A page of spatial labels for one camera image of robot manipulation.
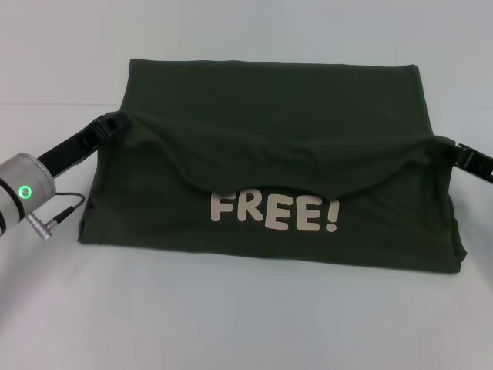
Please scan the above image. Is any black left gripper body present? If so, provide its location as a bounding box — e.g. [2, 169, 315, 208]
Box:
[36, 119, 106, 180]

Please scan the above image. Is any dark green shirt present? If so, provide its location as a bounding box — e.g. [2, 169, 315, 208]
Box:
[76, 57, 469, 276]

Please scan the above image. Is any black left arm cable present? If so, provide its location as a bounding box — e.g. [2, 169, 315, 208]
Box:
[49, 191, 86, 225]

